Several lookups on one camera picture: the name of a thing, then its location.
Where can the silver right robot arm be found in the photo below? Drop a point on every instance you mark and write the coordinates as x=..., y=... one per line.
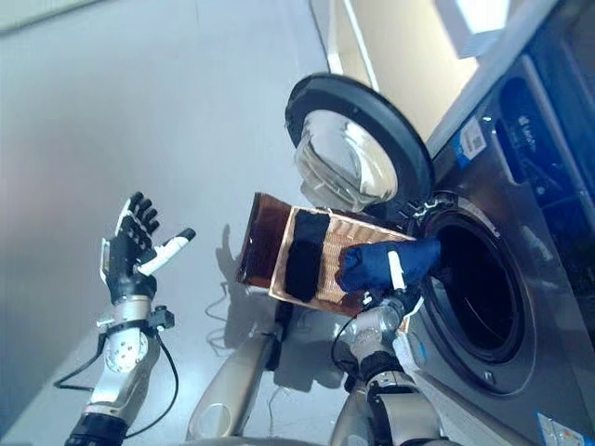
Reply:
x=372, y=334

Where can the cream cabinet with white counter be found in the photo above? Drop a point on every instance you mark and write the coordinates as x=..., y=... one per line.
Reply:
x=395, y=46

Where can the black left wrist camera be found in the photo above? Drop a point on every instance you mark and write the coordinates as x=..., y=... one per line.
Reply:
x=162, y=319

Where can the blue and white base sticker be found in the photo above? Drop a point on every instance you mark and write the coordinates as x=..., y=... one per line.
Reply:
x=558, y=429

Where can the black garment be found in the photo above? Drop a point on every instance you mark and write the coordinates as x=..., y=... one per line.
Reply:
x=304, y=260

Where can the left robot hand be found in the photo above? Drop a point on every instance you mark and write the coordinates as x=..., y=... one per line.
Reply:
x=130, y=260

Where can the black left robot foot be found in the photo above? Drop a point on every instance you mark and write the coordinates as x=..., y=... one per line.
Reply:
x=282, y=316

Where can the small pale blue sticker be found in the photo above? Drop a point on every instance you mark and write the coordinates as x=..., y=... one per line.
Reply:
x=416, y=348

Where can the blue garment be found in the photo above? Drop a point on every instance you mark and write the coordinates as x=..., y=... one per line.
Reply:
x=372, y=267

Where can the orange woven wicker basket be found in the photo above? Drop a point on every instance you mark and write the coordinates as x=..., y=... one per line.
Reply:
x=344, y=241

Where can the grey robot torso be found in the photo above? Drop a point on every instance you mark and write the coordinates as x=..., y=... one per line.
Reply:
x=255, y=442

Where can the glossy dark brown stool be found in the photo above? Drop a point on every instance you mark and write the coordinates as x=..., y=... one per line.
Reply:
x=262, y=241

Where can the grey front-load washing machine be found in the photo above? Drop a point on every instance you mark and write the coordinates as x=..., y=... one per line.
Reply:
x=548, y=302

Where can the round glass washing machine door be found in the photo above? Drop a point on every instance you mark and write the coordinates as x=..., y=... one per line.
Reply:
x=372, y=100

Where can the blue and white energy label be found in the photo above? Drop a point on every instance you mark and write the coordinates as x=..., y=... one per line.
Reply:
x=472, y=139

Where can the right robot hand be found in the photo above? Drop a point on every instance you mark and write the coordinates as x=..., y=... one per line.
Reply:
x=396, y=271

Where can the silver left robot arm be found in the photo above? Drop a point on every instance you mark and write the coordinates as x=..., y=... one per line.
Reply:
x=123, y=353

